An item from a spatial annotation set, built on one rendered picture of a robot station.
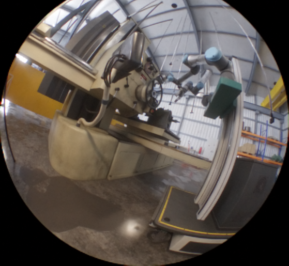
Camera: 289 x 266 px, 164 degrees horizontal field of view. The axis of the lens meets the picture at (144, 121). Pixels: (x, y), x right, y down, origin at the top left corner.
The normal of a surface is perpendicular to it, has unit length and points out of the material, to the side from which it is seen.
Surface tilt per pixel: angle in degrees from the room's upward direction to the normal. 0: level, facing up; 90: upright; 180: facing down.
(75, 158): 90
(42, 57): 90
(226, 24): 169
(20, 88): 90
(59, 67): 90
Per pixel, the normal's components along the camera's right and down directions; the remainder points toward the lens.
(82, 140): 0.57, 0.11
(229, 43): -0.44, 0.86
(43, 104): 0.79, 0.22
